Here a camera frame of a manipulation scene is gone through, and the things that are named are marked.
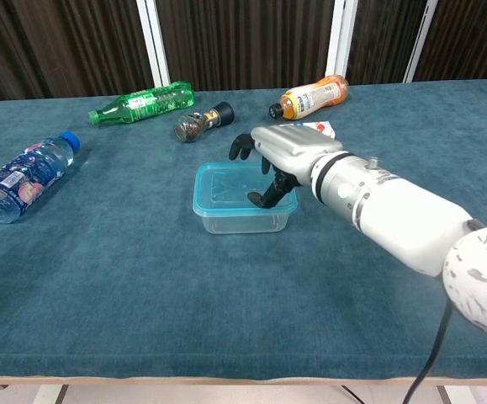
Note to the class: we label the orange tea bottle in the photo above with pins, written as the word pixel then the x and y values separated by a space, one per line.
pixel 310 99

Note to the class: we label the blue-capped water bottle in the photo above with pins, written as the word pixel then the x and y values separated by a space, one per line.
pixel 20 177

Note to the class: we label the green plastic soda bottle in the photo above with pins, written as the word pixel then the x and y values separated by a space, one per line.
pixel 142 104

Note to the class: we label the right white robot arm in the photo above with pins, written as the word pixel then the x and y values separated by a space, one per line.
pixel 403 214

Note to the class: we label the teal velvet tablecloth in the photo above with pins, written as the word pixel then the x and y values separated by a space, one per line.
pixel 142 294

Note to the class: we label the blue transparent container lid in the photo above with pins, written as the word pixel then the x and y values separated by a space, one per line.
pixel 226 185

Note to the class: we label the dark brown slatted partition panel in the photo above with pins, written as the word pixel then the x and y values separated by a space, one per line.
pixel 474 38
pixel 247 42
pixel 58 42
pixel 382 38

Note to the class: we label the white milk bottle blue label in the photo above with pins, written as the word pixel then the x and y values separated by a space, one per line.
pixel 322 127

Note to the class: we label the clear plastic food container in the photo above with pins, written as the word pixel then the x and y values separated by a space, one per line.
pixel 243 223

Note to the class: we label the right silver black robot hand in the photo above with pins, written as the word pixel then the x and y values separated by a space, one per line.
pixel 293 147

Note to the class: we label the glass pepper grinder black cap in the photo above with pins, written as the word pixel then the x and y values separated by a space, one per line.
pixel 192 126

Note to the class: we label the white partition frame post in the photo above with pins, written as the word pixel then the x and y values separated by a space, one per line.
pixel 419 42
pixel 152 63
pixel 335 42

